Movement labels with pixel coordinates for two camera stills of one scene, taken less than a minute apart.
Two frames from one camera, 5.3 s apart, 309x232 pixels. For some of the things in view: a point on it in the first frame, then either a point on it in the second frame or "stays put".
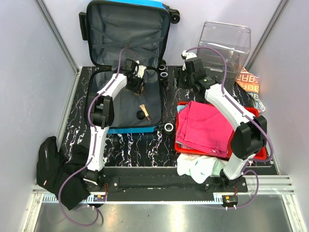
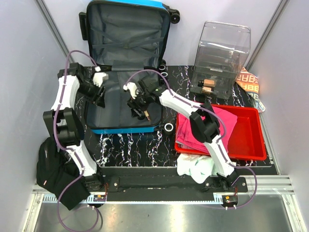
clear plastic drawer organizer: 233,40 stays put
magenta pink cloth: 203,127 stays put
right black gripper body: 187,79 → 142,101
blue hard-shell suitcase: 118,30 stays put
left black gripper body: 136,85 → 91,92
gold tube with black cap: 143,106 stays put
